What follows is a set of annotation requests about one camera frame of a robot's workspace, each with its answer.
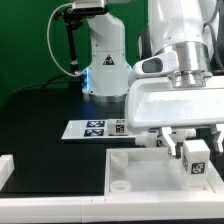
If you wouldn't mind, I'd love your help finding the black camera stand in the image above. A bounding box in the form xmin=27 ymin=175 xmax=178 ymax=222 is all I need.
xmin=53 ymin=7 xmax=83 ymax=75

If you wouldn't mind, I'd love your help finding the white U-shaped obstacle fence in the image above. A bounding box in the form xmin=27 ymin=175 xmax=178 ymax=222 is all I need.
xmin=0 ymin=153 xmax=224 ymax=224

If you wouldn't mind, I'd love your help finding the silver camera on stand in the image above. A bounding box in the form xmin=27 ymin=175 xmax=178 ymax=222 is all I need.
xmin=72 ymin=0 xmax=106 ymax=13

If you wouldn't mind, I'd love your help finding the white camera cable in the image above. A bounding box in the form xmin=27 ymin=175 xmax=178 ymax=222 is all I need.
xmin=46 ymin=2 xmax=84 ymax=78

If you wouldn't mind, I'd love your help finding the black cable on table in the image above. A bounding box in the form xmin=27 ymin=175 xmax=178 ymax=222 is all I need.
xmin=0 ymin=73 xmax=73 ymax=108

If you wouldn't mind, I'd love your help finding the white square tabletop panel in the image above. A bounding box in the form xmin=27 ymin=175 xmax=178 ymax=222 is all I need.
xmin=104 ymin=148 xmax=224 ymax=197

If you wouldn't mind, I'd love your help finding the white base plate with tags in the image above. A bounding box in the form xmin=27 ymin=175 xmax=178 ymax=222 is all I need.
xmin=62 ymin=119 xmax=135 ymax=140

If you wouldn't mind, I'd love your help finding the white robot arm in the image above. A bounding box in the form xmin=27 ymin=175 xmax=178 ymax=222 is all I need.
xmin=86 ymin=0 xmax=224 ymax=154

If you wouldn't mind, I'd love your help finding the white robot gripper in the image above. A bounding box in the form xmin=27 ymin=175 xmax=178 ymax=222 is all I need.
xmin=125 ymin=51 xmax=224 ymax=158

